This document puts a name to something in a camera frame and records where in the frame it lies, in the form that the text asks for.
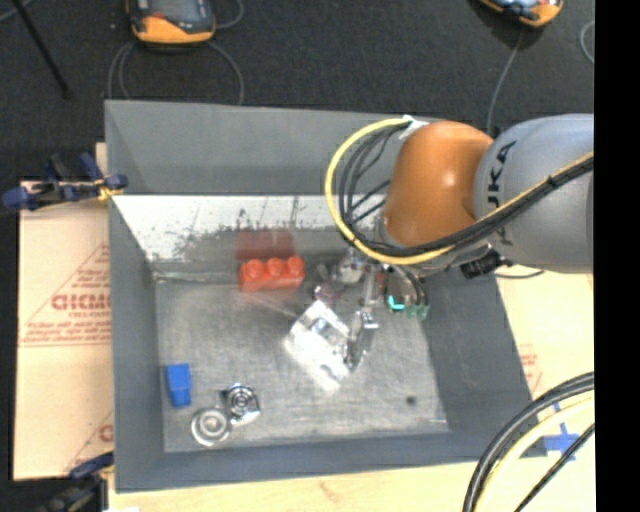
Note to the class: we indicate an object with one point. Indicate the black cylinder on white bracket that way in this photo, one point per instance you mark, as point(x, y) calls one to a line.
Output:
point(479, 267)

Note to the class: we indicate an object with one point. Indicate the round silver metal disc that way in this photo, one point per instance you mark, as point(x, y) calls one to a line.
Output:
point(241, 402)
point(210, 426)

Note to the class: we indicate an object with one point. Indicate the grey metal bin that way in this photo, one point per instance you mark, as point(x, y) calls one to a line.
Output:
point(225, 330)

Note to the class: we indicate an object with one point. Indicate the red toy brick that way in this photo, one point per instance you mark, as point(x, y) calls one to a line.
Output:
point(270, 274)

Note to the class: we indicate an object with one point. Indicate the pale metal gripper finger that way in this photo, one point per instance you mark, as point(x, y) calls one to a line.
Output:
point(327, 292)
point(361, 340)

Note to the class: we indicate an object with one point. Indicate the brown cardboard board, red print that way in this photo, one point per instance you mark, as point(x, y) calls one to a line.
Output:
point(60, 300)

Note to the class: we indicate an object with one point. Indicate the blue block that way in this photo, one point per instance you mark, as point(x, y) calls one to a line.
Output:
point(178, 382)

